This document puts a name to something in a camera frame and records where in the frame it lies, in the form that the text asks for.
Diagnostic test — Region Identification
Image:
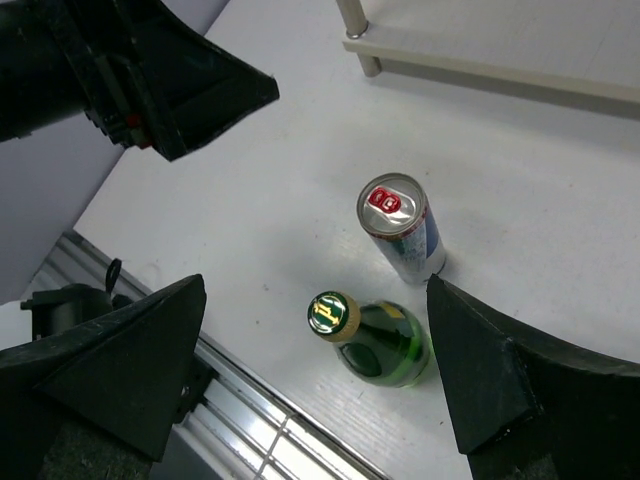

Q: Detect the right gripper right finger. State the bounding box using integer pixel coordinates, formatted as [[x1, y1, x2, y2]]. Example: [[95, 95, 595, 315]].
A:
[[426, 276, 639, 479]]

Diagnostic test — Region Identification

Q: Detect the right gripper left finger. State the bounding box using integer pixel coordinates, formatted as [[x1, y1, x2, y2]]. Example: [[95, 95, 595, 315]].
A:
[[1, 275, 206, 479]]

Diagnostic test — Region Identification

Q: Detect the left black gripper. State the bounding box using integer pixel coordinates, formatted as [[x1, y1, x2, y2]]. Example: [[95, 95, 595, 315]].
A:
[[1, 1, 279, 161]]

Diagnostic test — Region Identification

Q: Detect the white two-tier shelf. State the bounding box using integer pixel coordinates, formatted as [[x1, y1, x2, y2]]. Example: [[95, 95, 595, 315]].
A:
[[337, 0, 639, 116]]

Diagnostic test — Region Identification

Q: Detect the front green glass bottle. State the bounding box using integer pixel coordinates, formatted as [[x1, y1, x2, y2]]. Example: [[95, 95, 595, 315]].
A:
[[307, 291, 431, 388]]

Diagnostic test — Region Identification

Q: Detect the rear silver energy can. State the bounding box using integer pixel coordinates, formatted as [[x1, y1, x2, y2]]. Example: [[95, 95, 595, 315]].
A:
[[356, 172, 446, 285]]

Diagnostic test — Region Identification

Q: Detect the aluminium frame rail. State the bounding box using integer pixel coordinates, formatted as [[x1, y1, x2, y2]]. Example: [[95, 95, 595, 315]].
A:
[[29, 229, 391, 480]]

